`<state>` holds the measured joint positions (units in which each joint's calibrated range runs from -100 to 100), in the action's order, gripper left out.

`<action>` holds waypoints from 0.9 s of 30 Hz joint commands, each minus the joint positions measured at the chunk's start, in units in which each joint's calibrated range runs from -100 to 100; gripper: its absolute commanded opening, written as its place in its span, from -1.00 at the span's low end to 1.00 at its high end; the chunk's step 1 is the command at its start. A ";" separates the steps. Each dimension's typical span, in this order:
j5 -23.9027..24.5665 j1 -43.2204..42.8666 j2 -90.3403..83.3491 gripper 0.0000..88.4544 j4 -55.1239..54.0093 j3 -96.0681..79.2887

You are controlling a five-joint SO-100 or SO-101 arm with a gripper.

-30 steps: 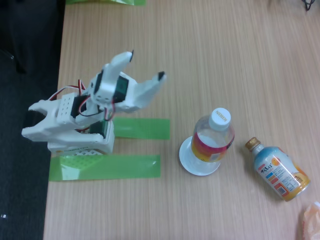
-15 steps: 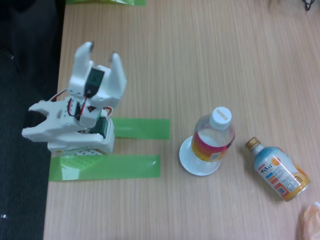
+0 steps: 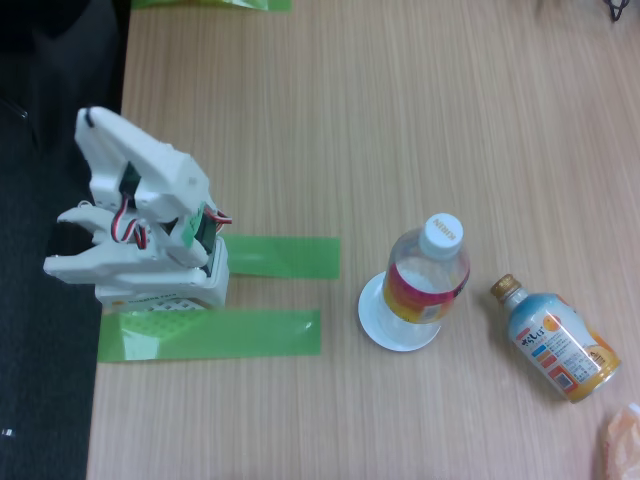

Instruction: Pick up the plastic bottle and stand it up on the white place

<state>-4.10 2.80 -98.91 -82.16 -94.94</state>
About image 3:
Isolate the black cable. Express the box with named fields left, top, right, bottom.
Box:
left=602, top=0, right=632, bottom=22

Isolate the green paper label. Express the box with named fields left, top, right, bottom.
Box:
left=182, top=202, right=206, bottom=249

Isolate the green plastic sheet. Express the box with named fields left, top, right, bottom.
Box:
left=130, top=0, right=294, bottom=14

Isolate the white round plate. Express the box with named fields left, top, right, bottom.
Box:
left=357, top=269, right=444, bottom=352

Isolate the clear plastic bottle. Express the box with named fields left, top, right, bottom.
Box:
left=377, top=212, right=472, bottom=344

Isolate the green tape strip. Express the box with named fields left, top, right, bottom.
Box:
left=219, top=235, right=342, bottom=280
left=97, top=308, right=322, bottom=365

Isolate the orange drink bottle can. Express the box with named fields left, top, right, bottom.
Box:
left=488, top=273, right=623, bottom=405

